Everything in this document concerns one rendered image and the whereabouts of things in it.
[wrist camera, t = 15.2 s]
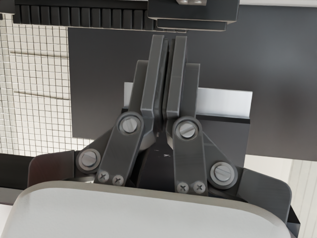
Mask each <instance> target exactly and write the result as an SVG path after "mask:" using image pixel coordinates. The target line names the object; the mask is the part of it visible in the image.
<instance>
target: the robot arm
mask: <svg viewBox="0 0 317 238"><path fill-rule="evenodd" d="M199 74H200V64H197V63H187V36H176V38H175V39H171V45H170V49H169V40H168V38H165V36H164V35H153V37H152V41H151V47H150V55H149V60H138V61H137V65H136V70H135V75H134V80H133V87H132V92H131V97H130V102H129V108H128V111H127V112H124V113H122V114H121V115H119V116H118V118H117V119H116V121H115V124H114V126H113V127H112V128H111V129H110V130H108V131H107V132H105V133H104V134H103V135H101V136H100V137H98V138H97V139H95V140H94V141H93V142H91V143H90V144H89V145H87V146H86V147H85V148H83V149H82V150H78V151H75V150H70V151H63V152H56V153H46V154H40V155H37V156H35V157H34V158H33V159H32V160H31V162H30V164H29V168H28V182H27V189H25V190H24V191H23V192H22V193H21V194H20V195H19V196H18V198H17V199H16V201H15V202H14V204H13V207H12V209H11V211H10V213H9V216H8V218H7V221H6V223H5V226H4V229H3V232H2V234H1V237H0V238H291V236H290V233H289V231H288V228H287V227H286V224H287V219H288V215H289V210H290V205H291V201H292V191H291V188H290V187H289V185H288V184H287V183H285V182H284V181H282V180H279V179H276V178H274V177H271V176H268V175H265V174H262V173H259V172H256V171H253V170H250V169H247V168H241V167H238V166H235V165H234V164H233V163H232V162H231V161H230V160H229V159H228V158H227V157H226V156H225V155H224V154H223V153H222V151H221V150H220V149H219V148H218V147H217V146H216V145H215V144H214V143H213V142H212V141H211V139H210V138H209V137H208V136H207V135H206V134H205V133H204V132H203V131H202V126H201V123H200V122H199V121H198V120H197V119H196V109H197V97H198V86H199ZM164 126H165V132H166V135H167V143H168V144H169V145H170V147H171V148H172V149H173V157H174V178H175V193H173V192H165V191H157V190H149V189H140V188H138V186H139V183H140V180H141V177H142V173H143V170H144V166H145V163H146V160H147V157H148V154H149V150H150V146H151V145H153V144H154V143H155V142H156V138H157V137H158V136H159V132H163V127H164ZM89 181H94V182H93V183H86V182H89ZM208 192H210V193H211V194H213V195H215V196H222V197H225V198H228V199H229V200H228V199H222V198H215V197H209V195H208Z"/></svg>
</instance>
